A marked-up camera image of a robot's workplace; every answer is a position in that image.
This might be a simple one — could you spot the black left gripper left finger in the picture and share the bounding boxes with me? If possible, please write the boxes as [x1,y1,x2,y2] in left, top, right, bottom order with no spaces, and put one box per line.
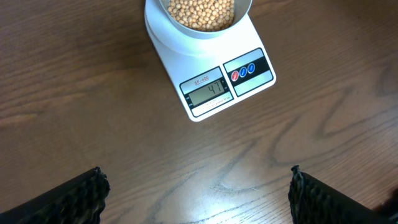
[1,167,110,224]

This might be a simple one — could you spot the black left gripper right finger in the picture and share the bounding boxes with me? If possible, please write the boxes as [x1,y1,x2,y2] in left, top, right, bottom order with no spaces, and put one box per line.
[288,165,397,224]

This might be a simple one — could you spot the white digital kitchen scale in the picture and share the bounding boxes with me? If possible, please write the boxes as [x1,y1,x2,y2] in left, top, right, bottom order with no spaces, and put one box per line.
[144,0,276,122]

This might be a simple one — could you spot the grey round bowl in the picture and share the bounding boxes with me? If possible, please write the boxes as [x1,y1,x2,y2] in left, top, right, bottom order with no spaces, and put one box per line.
[156,0,252,39]

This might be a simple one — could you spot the soybeans in grey bowl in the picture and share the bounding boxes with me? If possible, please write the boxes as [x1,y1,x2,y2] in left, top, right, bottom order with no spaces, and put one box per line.
[166,0,234,32]

